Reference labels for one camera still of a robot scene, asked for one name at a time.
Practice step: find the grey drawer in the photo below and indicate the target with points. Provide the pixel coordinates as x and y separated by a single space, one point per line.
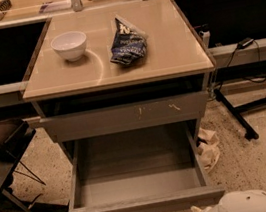
120 118
146 170

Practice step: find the grey top drawer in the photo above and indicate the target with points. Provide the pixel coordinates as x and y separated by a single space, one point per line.
120 118

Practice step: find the grey drawer cabinet with top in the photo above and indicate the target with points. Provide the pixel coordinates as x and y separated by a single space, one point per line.
113 69

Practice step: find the blue crumpled chip bag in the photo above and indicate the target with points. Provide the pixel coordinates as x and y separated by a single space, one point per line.
129 42

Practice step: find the white ceramic bowl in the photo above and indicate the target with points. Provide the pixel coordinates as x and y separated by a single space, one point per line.
70 45

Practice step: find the crumpled white cloth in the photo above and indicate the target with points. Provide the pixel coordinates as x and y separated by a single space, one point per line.
208 148

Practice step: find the black metal floor stand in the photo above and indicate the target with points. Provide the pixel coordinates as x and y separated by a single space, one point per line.
238 112

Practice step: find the black power adapter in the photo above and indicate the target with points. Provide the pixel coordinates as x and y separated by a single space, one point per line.
244 43

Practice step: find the black side table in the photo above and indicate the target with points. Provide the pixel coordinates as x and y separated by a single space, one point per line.
8 201

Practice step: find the black spring tool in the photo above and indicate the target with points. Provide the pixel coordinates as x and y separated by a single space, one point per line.
5 5

